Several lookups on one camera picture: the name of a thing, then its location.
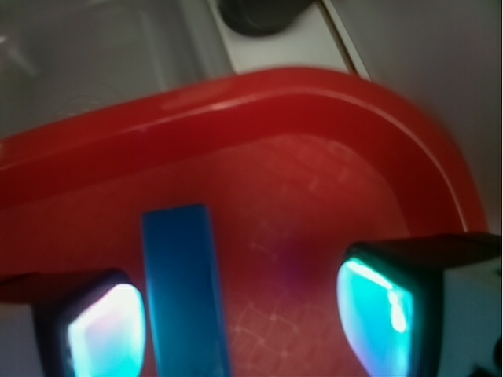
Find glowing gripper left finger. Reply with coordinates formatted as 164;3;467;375
1;269;146;376

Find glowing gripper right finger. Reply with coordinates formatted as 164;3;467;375
336;232;502;376

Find blue rectangular block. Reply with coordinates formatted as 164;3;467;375
142;205;232;376

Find red plastic tray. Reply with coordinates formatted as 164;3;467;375
1;68;488;376

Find grey toy sink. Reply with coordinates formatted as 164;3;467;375
1;1;369;137

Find grey faucet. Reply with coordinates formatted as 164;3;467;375
218;0;314;37

